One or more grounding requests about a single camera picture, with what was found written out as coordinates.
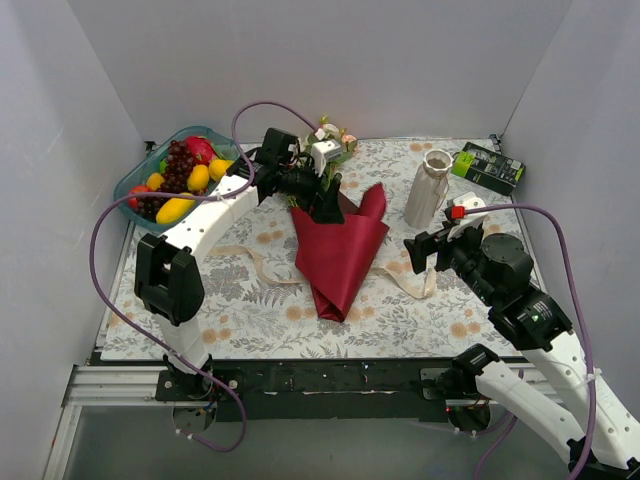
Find cream printed ribbon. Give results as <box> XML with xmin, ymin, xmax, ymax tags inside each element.
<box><xmin>208</xmin><ymin>245</ymin><xmax>437</xmax><ymax>300</ymax></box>

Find dark red wrapping paper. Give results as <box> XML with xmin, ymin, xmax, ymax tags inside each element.
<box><xmin>290</xmin><ymin>183</ymin><xmax>389</xmax><ymax>322</ymax></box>

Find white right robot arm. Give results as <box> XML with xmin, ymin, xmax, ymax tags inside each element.
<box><xmin>404</xmin><ymin>228</ymin><xmax>639</xmax><ymax>479</ymax></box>

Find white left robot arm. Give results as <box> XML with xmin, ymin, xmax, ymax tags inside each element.
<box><xmin>134</xmin><ymin>128</ymin><xmax>346</xmax><ymax>400</ymax></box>

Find white ribbed ceramic vase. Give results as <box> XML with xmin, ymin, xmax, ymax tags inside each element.
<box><xmin>404</xmin><ymin>149</ymin><xmax>453</xmax><ymax>229</ymax></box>

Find artificial pink flower bouquet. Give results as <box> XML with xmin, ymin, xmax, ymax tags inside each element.
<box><xmin>280</xmin><ymin>118</ymin><xmax>358</xmax><ymax>215</ymax></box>

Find yellow lemon right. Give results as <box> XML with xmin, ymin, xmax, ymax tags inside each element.
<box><xmin>208</xmin><ymin>158</ymin><xmax>233</xmax><ymax>182</ymax></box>

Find yellow lemon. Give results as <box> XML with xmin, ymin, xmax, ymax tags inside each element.
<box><xmin>187</xmin><ymin>164</ymin><xmax>210</xmax><ymax>192</ymax></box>
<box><xmin>208</xmin><ymin>158</ymin><xmax>233</xmax><ymax>182</ymax></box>

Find black green product box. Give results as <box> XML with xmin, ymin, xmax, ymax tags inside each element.
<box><xmin>451</xmin><ymin>142</ymin><xmax>526</xmax><ymax>196</ymax></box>

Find yellow lemon middle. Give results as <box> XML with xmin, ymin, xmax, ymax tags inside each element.
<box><xmin>187</xmin><ymin>164</ymin><xmax>210</xmax><ymax>192</ymax></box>

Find red dragon fruit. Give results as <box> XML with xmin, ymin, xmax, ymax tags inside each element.
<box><xmin>185</xmin><ymin>136</ymin><xmax>219</xmax><ymax>166</ymax></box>

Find teal plastic fruit tray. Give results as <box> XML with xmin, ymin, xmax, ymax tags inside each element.
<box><xmin>113</xmin><ymin>126</ymin><xmax>239</xmax><ymax>232</ymax></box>

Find floral patterned table mat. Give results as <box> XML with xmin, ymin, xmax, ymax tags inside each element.
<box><xmin>99</xmin><ymin>138</ymin><xmax>556</xmax><ymax>361</ymax></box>

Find purple grape bunch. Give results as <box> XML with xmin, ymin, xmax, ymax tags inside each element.
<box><xmin>136</xmin><ymin>140</ymin><xmax>195</xmax><ymax>221</ymax></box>

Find yellow mango front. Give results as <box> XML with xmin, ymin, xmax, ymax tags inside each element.
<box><xmin>155</xmin><ymin>198</ymin><xmax>196</xmax><ymax>225</ymax></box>

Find small orange fruit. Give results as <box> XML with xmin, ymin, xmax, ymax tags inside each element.
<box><xmin>146</xmin><ymin>172</ymin><xmax>165</xmax><ymax>191</ymax></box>

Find red apple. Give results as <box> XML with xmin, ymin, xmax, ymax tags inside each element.
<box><xmin>127</xmin><ymin>185</ymin><xmax>151</xmax><ymax>211</ymax></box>

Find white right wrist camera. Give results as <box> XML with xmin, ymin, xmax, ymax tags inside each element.
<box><xmin>445</xmin><ymin>192</ymin><xmax>486</xmax><ymax>242</ymax></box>

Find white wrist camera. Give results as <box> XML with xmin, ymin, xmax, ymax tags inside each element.
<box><xmin>445</xmin><ymin>192</ymin><xmax>486</xmax><ymax>242</ymax></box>
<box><xmin>310</xmin><ymin>139</ymin><xmax>343</xmax><ymax>176</ymax></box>

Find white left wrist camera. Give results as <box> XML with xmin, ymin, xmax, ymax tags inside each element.
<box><xmin>310</xmin><ymin>139</ymin><xmax>343</xmax><ymax>176</ymax></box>

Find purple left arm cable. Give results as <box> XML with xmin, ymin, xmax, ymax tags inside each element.
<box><xmin>88</xmin><ymin>101</ymin><xmax>319</xmax><ymax>454</ymax></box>

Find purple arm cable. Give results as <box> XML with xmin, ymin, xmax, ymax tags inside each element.
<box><xmin>452</xmin><ymin>202</ymin><xmax>601</xmax><ymax>480</ymax></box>
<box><xmin>88</xmin><ymin>101</ymin><xmax>319</xmax><ymax>454</ymax></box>

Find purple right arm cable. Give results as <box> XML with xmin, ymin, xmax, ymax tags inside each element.
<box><xmin>452</xmin><ymin>202</ymin><xmax>601</xmax><ymax>480</ymax></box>

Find aluminium frame rail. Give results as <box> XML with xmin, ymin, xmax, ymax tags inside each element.
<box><xmin>42</xmin><ymin>364</ymin><xmax>176</xmax><ymax>480</ymax></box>

